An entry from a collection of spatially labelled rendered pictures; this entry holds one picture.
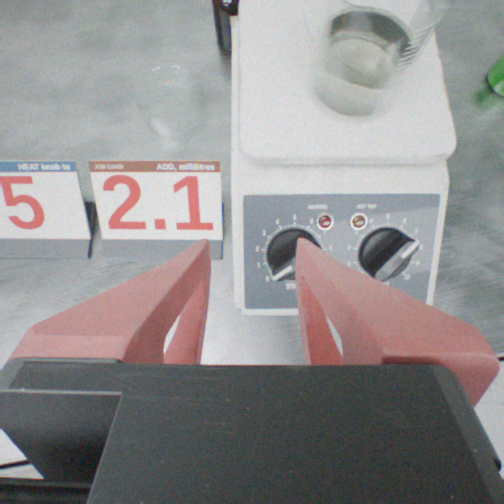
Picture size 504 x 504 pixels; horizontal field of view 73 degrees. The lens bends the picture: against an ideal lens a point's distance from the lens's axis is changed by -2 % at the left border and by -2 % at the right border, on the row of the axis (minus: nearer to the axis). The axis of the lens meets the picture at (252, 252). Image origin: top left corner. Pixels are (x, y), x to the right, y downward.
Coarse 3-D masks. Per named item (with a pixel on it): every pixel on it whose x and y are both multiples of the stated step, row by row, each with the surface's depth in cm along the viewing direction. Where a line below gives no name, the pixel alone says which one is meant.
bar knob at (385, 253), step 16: (368, 240) 21; (384, 240) 21; (400, 240) 20; (416, 240) 19; (368, 256) 21; (384, 256) 20; (400, 256) 19; (368, 272) 21; (384, 272) 20; (400, 272) 21
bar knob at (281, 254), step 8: (280, 232) 21; (288, 232) 20; (296, 232) 20; (304, 232) 20; (272, 240) 21; (280, 240) 20; (288, 240) 21; (296, 240) 20; (312, 240) 20; (272, 248) 21; (280, 248) 21; (288, 248) 21; (296, 248) 20; (320, 248) 19; (272, 256) 21; (280, 256) 21; (288, 256) 20; (272, 264) 21; (280, 264) 20; (288, 264) 19; (272, 272) 20; (280, 272) 20; (288, 272) 20; (280, 280) 20
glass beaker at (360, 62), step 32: (352, 0) 17; (384, 0) 16; (416, 0) 15; (448, 0) 12; (320, 32) 15; (352, 32) 13; (384, 32) 13; (416, 32) 13; (320, 64) 16; (352, 64) 15; (384, 64) 15; (320, 96) 18; (352, 96) 17; (384, 96) 17
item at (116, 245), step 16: (96, 160) 24; (112, 160) 23; (128, 160) 24; (144, 160) 23; (160, 160) 23; (176, 160) 24; (192, 160) 23; (208, 160) 24; (96, 192) 24; (112, 240) 26; (128, 240) 26; (144, 240) 26; (160, 240) 26; (176, 240) 26; (192, 240) 26; (112, 256) 26; (128, 256) 26; (144, 256) 26; (160, 256) 26
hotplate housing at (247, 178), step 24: (240, 168) 20; (264, 168) 20; (288, 168) 20; (312, 168) 20; (336, 168) 20; (360, 168) 20; (384, 168) 20; (408, 168) 20; (432, 168) 20; (240, 192) 20; (264, 192) 20; (288, 192) 20; (312, 192) 20; (336, 192) 20; (360, 192) 20; (384, 192) 20; (408, 192) 20; (432, 192) 20; (240, 216) 21; (240, 240) 21; (240, 264) 21; (432, 264) 21; (240, 288) 22; (432, 288) 22; (264, 312) 23; (288, 312) 23
